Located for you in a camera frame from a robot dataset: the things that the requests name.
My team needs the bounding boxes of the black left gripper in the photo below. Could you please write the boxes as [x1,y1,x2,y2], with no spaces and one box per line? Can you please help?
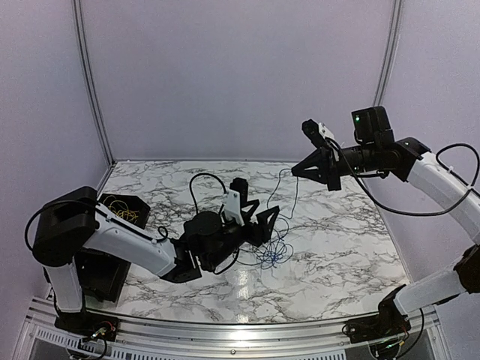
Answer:
[205,199,279,270]

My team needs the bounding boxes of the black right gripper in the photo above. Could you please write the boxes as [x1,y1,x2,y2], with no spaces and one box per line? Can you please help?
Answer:
[292,142,380,191]

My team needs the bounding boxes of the blue cable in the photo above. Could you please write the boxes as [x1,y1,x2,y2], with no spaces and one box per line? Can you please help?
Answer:
[256,239,296,270]

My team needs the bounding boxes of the yellow cable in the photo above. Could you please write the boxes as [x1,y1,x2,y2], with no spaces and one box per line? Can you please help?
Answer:
[103,193,140,222]

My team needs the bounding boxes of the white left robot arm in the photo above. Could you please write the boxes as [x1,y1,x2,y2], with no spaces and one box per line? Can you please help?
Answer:
[25,186,280,334]

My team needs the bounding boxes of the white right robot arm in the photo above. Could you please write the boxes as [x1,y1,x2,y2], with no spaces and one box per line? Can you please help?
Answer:
[292,106,479,336]

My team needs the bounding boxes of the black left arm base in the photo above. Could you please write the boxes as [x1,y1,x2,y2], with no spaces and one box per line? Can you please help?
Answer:
[54,310,119,341]

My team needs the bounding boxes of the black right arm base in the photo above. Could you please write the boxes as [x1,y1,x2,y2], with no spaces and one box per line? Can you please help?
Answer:
[342,285,411,344]

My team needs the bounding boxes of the black divided storage bin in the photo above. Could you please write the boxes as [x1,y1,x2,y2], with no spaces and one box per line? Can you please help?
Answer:
[75,193,150,302]

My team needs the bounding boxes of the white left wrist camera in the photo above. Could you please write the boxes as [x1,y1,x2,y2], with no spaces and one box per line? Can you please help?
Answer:
[220,178,248,227]

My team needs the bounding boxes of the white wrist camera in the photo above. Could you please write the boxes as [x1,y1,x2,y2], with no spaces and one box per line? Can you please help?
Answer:
[220,178,248,227]
[301,119,335,149]

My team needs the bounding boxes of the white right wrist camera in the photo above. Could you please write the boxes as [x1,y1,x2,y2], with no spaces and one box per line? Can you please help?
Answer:
[301,119,335,149]

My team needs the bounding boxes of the black cable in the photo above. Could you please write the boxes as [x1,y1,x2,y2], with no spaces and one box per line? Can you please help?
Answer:
[239,168,301,266]

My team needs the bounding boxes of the grey corner frame post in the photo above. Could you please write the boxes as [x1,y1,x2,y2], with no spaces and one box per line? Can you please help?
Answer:
[373,0,404,106]

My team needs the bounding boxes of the aluminium front table rail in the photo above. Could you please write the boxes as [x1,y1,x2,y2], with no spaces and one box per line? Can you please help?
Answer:
[12,298,452,359]

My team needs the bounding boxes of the grey left frame post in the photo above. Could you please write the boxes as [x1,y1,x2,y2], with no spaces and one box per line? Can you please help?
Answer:
[71,0,116,167]

